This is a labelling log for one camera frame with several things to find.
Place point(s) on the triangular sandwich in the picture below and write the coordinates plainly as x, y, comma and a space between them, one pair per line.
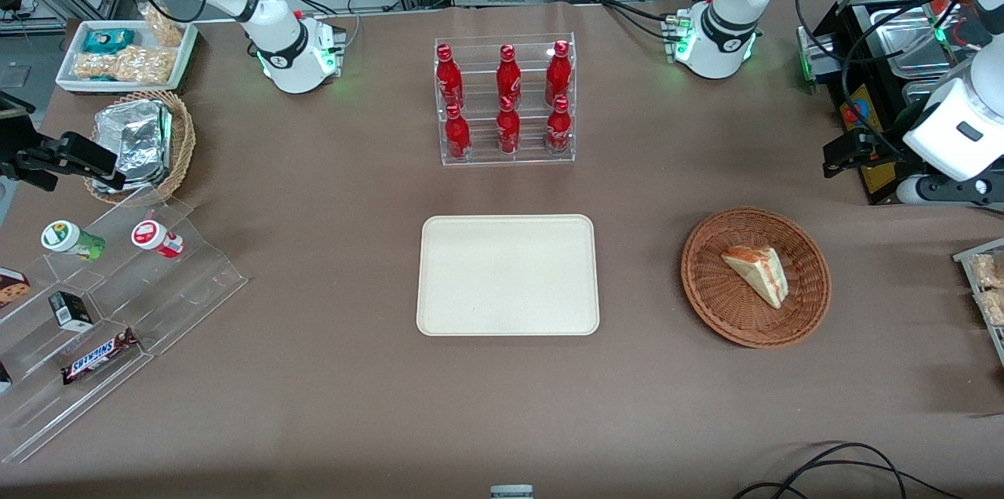
757, 273

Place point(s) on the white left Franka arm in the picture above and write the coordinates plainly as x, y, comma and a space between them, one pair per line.
722, 32

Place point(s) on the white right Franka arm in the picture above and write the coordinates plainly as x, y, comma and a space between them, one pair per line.
290, 52

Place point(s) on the small tan wicker basket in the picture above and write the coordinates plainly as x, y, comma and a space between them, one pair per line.
182, 138

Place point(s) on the white tray with crackers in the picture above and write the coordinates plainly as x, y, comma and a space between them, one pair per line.
966, 257

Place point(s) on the white rectangular snack tray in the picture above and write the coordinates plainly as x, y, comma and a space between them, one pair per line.
184, 60

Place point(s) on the large brown wicker basket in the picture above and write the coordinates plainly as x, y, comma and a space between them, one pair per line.
722, 311

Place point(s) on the cream plastic tray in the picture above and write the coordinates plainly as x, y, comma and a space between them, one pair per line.
507, 275

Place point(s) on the black food warmer cabinet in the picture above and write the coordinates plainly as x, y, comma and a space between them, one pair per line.
878, 187

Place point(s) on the red emergency stop button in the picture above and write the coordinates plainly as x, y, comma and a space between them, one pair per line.
853, 113

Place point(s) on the steel warmer pan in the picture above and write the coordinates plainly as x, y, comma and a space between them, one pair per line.
902, 36
918, 92

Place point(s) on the aluminium foil container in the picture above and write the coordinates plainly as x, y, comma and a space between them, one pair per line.
137, 138

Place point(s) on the green lid drink cup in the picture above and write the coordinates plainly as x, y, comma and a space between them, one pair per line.
67, 238

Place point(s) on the large clear peanut bag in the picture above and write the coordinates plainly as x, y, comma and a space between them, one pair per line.
125, 65

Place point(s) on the metal cylinder with green light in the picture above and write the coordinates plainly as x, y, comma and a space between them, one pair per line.
812, 60

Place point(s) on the red lid drink cup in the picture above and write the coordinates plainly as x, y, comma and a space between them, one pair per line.
153, 236

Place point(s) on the teal snack packet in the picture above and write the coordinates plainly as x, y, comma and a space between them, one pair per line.
108, 40

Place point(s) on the brown cookie box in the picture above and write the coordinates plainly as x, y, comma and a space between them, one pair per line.
12, 287

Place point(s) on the clear cracker packet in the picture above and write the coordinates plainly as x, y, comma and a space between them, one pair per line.
994, 307
990, 271

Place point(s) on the small black carton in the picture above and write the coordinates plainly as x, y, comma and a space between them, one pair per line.
70, 311

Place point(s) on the small clear peanut bag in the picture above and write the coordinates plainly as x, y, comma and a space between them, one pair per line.
163, 24

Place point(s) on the clear acrylic stepped shelf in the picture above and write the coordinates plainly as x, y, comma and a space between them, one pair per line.
180, 295

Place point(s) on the Snickers chocolate bar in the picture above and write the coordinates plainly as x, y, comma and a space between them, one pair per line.
98, 358

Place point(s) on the red cola bottle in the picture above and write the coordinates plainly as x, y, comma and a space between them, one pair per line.
558, 130
508, 79
457, 134
449, 79
507, 130
558, 75

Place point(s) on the clear acrylic bottle rack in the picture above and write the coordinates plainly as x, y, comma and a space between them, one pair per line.
478, 99

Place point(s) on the grey camera mount top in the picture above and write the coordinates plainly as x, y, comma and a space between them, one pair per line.
511, 492

